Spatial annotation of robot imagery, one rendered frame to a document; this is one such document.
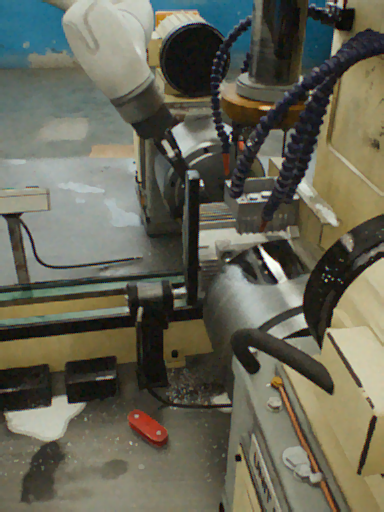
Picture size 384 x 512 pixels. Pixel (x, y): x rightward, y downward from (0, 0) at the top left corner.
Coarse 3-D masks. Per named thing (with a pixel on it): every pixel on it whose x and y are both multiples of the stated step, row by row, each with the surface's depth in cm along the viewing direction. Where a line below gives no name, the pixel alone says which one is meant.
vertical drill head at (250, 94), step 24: (264, 0) 84; (288, 0) 83; (264, 24) 86; (288, 24) 85; (264, 48) 88; (288, 48) 87; (264, 72) 89; (288, 72) 89; (240, 96) 92; (264, 96) 89; (240, 120) 91; (288, 120) 89
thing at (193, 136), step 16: (176, 128) 134; (192, 128) 129; (208, 128) 128; (192, 144) 122; (208, 144) 121; (160, 160) 132; (192, 160) 122; (208, 160) 122; (256, 160) 125; (160, 176) 130; (176, 176) 123; (208, 176) 125; (224, 176) 125; (256, 176) 127; (176, 192) 125; (208, 192) 127; (224, 192) 128; (176, 208) 128
